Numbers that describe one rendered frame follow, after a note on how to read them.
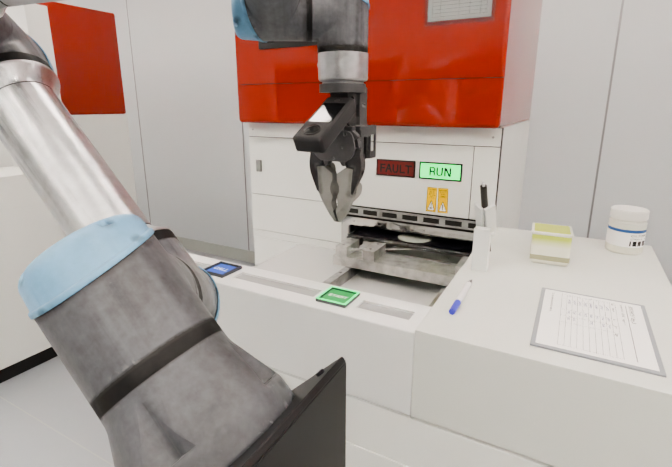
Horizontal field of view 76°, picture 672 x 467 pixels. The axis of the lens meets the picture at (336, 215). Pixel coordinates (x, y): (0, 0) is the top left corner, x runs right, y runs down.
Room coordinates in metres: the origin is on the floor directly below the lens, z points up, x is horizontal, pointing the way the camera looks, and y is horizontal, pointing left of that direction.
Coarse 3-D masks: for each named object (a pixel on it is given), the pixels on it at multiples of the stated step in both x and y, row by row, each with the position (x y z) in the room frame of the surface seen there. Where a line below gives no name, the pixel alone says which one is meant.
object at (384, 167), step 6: (378, 162) 1.26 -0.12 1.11; (384, 162) 1.25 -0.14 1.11; (390, 162) 1.24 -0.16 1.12; (396, 162) 1.23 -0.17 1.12; (402, 162) 1.23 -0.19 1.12; (408, 162) 1.22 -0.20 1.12; (378, 168) 1.26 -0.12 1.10; (384, 168) 1.25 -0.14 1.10; (390, 168) 1.24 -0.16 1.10; (396, 168) 1.23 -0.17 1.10; (402, 168) 1.23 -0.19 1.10; (408, 168) 1.22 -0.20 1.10; (390, 174) 1.24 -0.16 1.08; (396, 174) 1.23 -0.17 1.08; (402, 174) 1.22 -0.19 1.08; (408, 174) 1.22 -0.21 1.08
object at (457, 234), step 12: (348, 216) 1.30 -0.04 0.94; (360, 216) 1.29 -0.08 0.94; (348, 228) 1.30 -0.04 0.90; (384, 228) 1.24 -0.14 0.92; (396, 228) 1.22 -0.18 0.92; (408, 228) 1.20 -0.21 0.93; (420, 228) 1.19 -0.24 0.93; (432, 228) 1.17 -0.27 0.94; (444, 228) 1.16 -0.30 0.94; (468, 240) 1.12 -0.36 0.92; (396, 252) 1.22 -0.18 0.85; (408, 252) 1.20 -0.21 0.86; (420, 252) 1.18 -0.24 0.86; (432, 252) 1.17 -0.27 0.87
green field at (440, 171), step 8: (424, 168) 1.19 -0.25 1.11; (432, 168) 1.18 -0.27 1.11; (440, 168) 1.17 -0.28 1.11; (448, 168) 1.16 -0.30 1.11; (456, 168) 1.15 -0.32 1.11; (424, 176) 1.19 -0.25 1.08; (432, 176) 1.18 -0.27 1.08; (440, 176) 1.17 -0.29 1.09; (448, 176) 1.16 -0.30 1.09; (456, 176) 1.15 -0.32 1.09
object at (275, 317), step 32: (192, 256) 0.88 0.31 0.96; (224, 288) 0.73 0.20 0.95; (256, 288) 0.71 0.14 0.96; (288, 288) 0.72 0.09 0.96; (320, 288) 0.71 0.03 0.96; (224, 320) 0.73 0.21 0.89; (256, 320) 0.70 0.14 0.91; (288, 320) 0.66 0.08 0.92; (320, 320) 0.63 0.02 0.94; (352, 320) 0.61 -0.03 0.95; (384, 320) 0.59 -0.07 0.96; (416, 320) 0.59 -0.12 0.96; (256, 352) 0.70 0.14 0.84; (288, 352) 0.66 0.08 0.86; (320, 352) 0.63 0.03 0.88; (352, 352) 0.61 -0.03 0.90; (384, 352) 0.58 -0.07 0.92; (352, 384) 0.61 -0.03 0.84; (384, 384) 0.58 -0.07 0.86
